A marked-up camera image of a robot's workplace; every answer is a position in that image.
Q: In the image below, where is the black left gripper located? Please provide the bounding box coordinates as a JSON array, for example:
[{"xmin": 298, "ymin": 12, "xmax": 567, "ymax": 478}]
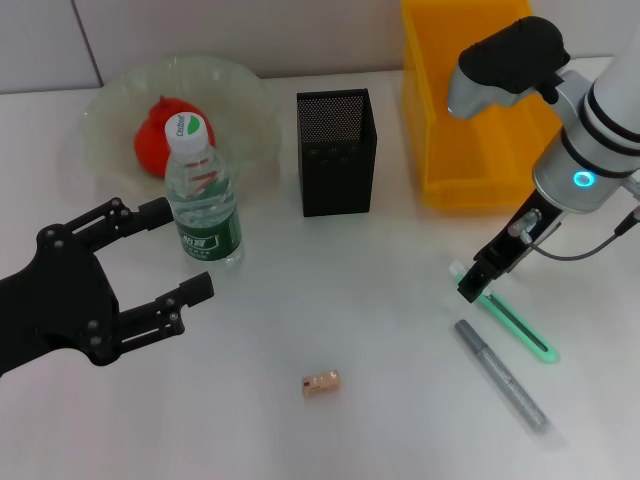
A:
[{"xmin": 0, "ymin": 196, "xmax": 215, "ymax": 377}]

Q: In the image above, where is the black mesh pen holder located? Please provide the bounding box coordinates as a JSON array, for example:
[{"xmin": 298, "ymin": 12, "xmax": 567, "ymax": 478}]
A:
[{"xmin": 295, "ymin": 88, "xmax": 377, "ymax": 218}]

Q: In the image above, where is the green utility knife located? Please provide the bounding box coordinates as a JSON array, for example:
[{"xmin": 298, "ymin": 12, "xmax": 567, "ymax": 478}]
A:
[{"xmin": 448, "ymin": 259, "xmax": 560, "ymax": 365}]

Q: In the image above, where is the grey marker pen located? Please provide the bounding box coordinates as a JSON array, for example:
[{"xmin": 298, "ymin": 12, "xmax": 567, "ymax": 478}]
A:
[{"xmin": 454, "ymin": 318, "xmax": 551, "ymax": 436}]

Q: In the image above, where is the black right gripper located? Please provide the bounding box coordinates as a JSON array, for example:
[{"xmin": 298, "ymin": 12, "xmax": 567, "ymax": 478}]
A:
[{"xmin": 458, "ymin": 190, "xmax": 570, "ymax": 305}]

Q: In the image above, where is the red tomato-shaped toy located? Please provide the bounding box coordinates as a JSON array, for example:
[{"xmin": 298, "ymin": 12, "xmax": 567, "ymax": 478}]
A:
[{"xmin": 133, "ymin": 94, "xmax": 217, "ymax": 180}]

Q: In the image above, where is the yellow plastic bin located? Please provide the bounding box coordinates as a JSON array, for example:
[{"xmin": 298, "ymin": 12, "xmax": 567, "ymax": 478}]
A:
[{"xmin": 400, "ymin": 0, "xmax": 566, "ymax": 209}]

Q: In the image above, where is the clear green-label water bottle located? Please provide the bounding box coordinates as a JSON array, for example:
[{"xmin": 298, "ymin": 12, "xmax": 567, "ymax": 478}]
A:
[{"xmin": 163, "ymin": 113, "xmax": 245, "ymax": 267}]

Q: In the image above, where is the right gripper plug with cable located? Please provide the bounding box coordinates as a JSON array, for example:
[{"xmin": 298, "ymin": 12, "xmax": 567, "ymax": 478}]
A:
[{"xmin": 507, "ymin": 179, "xmax": 640, "ymax": 261}]

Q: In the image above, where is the green glass fruit plate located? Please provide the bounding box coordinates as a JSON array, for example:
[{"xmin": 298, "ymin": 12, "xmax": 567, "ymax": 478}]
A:
[{"xmin": 79, "ymin": 54, "xmax": 280, "ymax": 201}]

